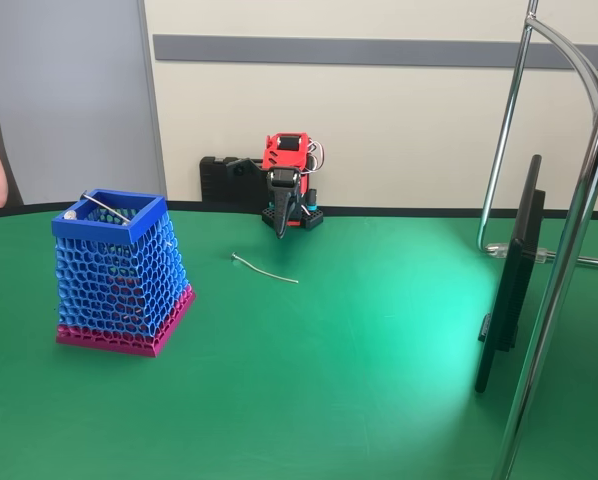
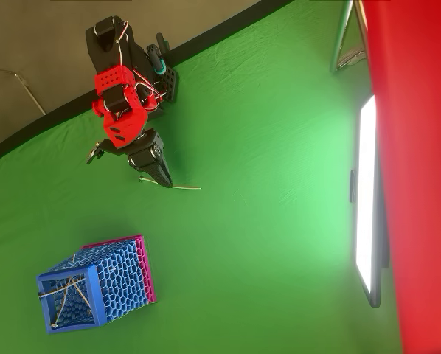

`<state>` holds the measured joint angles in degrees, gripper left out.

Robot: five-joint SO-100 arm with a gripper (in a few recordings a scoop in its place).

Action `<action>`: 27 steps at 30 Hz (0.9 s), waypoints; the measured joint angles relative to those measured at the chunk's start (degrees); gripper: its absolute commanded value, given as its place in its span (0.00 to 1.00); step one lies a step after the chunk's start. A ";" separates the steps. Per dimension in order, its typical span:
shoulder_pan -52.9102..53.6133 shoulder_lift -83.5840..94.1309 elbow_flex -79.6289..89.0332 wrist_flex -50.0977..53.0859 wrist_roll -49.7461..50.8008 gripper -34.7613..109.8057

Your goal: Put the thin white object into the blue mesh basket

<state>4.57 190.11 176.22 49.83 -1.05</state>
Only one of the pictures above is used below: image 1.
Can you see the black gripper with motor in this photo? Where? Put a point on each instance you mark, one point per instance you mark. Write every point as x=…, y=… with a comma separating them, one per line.
x=282, y=194

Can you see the white thin stick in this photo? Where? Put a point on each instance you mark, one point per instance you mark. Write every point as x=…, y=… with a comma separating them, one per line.
x=264, y=273

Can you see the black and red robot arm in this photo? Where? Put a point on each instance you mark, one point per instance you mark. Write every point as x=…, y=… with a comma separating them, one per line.
x=285, y=150

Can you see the blue and magenta mesh basket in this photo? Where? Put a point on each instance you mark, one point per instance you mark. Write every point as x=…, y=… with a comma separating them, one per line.
x=119, y=280

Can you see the black plastic tool case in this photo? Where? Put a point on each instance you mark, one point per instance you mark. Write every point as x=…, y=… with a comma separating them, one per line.
x=214, y=177

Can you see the green table cloth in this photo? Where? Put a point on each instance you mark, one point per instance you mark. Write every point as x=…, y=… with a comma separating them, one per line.
x=299, y=375

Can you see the clear plastic clip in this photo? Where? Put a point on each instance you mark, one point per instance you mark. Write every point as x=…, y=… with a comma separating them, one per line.
x=498, y=248

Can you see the black flat light panel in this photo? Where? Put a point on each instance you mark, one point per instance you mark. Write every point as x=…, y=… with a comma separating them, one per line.
x=514, y=280

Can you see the chrome tube stand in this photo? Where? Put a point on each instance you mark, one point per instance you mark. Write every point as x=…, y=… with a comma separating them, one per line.
x=554, y=300

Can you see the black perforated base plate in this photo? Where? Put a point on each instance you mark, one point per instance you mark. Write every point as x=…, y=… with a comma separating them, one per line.
x=313, y=219

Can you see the grey wall rail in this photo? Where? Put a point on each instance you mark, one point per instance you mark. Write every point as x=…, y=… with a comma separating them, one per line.
x=379, y=51

